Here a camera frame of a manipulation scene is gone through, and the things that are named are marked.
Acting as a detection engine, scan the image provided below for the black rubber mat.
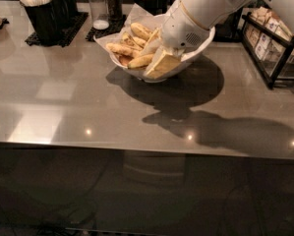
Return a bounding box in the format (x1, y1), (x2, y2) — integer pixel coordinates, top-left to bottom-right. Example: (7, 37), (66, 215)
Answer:
(86, 15), (127, 42)
(25, 12), (88, 47)

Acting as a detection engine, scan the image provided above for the white ceramic bowl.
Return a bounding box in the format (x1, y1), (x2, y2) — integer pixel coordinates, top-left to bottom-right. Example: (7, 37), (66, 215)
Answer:
(106, 13), (215, 83)

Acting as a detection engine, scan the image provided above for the left yellow banana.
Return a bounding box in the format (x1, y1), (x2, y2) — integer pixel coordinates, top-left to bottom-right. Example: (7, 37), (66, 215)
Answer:
(106, 43), (140, 58)

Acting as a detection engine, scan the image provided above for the middle yellow banana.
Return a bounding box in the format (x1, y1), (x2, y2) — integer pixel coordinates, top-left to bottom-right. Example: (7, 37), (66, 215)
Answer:
(133, 36), (147, 47)

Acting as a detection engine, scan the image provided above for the black rubber mat centre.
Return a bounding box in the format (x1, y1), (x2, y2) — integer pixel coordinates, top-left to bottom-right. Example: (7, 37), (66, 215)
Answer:
(86, 15), (127, 42)

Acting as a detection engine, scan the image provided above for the black rubber mat left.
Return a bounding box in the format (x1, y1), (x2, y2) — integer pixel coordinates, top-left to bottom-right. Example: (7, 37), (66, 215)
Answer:
(25, 12), (88, 47)

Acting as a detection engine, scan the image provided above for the glass pepper shaker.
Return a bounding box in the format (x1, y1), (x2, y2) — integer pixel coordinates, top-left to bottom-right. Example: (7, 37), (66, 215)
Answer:
(106, 0), (123, 21)

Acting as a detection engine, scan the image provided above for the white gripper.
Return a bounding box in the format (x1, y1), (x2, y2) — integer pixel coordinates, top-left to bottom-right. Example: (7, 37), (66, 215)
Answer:
(140, 0), (209, 80)

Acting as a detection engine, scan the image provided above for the black condiment packet rack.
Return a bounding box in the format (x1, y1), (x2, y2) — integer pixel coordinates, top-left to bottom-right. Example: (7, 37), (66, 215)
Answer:
(241, 7), (294, 89)

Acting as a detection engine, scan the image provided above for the front yellow banana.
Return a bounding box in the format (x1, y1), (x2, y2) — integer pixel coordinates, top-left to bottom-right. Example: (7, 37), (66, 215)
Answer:
(128, 54), (153, 69)

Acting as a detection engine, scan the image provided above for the glass salt shaker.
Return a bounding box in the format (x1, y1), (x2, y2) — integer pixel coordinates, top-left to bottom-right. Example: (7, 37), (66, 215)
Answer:
(88, 0), (109, 30)

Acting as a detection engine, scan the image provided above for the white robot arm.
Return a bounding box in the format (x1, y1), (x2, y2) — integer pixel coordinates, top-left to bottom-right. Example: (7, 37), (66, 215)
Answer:
(144, 0), (294, 80)

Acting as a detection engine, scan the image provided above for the spotted yellow banana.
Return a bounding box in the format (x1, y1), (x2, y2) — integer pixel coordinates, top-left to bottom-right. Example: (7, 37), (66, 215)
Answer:
(130, 23), (152, 40)

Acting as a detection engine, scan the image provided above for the black napkin holder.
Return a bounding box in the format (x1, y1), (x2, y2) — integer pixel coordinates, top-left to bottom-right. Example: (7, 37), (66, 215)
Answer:
(213, 8), (242, 42)

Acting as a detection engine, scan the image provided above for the white paper bowl liner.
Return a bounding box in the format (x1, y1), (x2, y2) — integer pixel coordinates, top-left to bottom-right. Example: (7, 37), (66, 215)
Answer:
(94, 3), (215, 71)

